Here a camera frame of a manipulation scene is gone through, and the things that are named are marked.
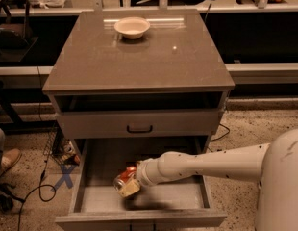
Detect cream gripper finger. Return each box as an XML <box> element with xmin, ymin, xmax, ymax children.
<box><xmin>118</xmin><ymin>178</ymin><xmax>140</xmax><ymax>197</ymax></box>

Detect orange soda can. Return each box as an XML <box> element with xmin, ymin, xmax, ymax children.
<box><xmin>113</xmin><ymin>166</ymin><xmax>137</xmax><ymax>191</ymax></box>

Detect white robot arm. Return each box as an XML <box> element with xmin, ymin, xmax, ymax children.
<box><xmin>114</xmin><ymin>129</ymin><xmax>298</xmax><ymax>231</ymax></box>

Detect open grey middle drawer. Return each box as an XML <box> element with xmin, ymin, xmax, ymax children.
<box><xmin>56</xmin><ymin>137</ymin><xmax>227</xmax><ymax>231</ymax></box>

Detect closed grey top drawer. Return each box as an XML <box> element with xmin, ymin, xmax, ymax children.
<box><xmin>57</xmin><ymin>110</ymin><xmax>222</xmax><ymax>139</ymax></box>

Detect grey drawer cabinet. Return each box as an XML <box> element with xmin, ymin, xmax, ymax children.
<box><xmin>41</xmin><ymin>9</ymin><xmax>236</xmax><ymax>231</ymax></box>

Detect brown shoe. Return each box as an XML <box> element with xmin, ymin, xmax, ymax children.
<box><xmin>0</xmin><ymin>148</ymin><xmax>21</xmax><ymax>177</ymax></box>

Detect white paper bowl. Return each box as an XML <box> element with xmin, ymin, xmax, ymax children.
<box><xmin>114</xmin><ymin>17</ymin><xmax>150</xmax><ymax>39</ymax></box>

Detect black bag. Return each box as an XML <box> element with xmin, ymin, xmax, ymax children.
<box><xmin>0</xmin><ymin>0</ymin><xmax>37</xmax><ymax>63</ymax></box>

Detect black drawer handle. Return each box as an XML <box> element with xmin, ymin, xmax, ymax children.
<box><xmin>126</xmin><ymin>125</ymin><xmax>153</xmax><ymax>134</ymax></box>

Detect wire basket with items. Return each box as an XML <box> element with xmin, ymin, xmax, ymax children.
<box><xmin>43</xmin><ymin>127</ymin><xmax>80</xmax><ymax>166</ymax></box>

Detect black floor cable left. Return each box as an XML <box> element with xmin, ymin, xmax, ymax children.
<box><xmin>17</xmin><ymin>65</ymin><xmax>61</xmax><ymax>231</ymax></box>

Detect black floor cable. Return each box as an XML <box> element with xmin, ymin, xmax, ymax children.
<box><xmin>17</xmin><ymin>65</ymin><xmax>61</xmax><ymax>231</ymax></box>
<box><xmin>207</xmin><ymin>123</ymin><xmax>232</xmax><ymax>153</ymax></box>

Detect black floor cable right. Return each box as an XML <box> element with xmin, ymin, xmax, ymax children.
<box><xmin>207</xmin><ymin>123</ymin><xmax>232</xmax><ymax>153</ymax></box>

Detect black strap on floor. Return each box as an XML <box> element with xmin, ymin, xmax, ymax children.
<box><xmin>0</xmin><ymin>180</ymin><xmax>27</xmax><ymax>214</ymax></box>

